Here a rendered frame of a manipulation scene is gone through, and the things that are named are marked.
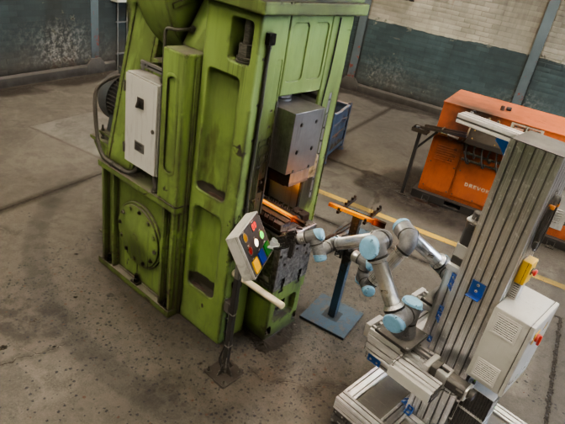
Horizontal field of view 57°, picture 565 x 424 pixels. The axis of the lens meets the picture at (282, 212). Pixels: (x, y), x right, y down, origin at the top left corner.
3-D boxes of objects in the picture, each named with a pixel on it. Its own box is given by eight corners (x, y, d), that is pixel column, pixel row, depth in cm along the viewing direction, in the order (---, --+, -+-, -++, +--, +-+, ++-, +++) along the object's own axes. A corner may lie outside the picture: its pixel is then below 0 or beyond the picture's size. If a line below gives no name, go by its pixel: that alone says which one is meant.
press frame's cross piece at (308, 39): (319, 90, 336) (335, 13, 314) (278, 97, 307) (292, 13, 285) (270, 71, 359) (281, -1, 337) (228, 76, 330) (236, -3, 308)
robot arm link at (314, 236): (323, 242, 294) (319, 229, 293) (305, 246, 298) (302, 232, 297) (327, 239, 301) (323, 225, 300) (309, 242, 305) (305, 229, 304)
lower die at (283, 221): (298, 225, 361) (300, 214, 357) (279, 234, 347) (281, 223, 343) (255, 201, 383) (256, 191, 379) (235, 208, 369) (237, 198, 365)
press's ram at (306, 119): (321, 162, 350) (334, 106, 331) (285, 175, 322) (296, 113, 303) (276, 141, 371) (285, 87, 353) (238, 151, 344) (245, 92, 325)
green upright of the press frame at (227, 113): (242, 330, 393) (292, 13, 285) (217, 345, 375) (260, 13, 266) (203, 300, 416) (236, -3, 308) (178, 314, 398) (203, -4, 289)
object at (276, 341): (316, 331, 405) (317, 330, 404) (267, 367, 364) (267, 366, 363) (279, 305, 426) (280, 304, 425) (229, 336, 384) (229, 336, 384)
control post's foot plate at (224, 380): (245, 373, 355) (247, 363, 351) (223, 389, 340) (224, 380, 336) (224, 356, 367) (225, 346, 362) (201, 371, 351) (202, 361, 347)
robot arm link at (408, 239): (427, 244, 297) (372, 301, 314) (421, 234, 307) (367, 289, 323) (414, 235, 293) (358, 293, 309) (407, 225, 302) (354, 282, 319)
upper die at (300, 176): (307, 180, 344) (309, 166, 340) (287, 187, 330) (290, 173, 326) (261, 157, 366) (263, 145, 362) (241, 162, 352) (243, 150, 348)
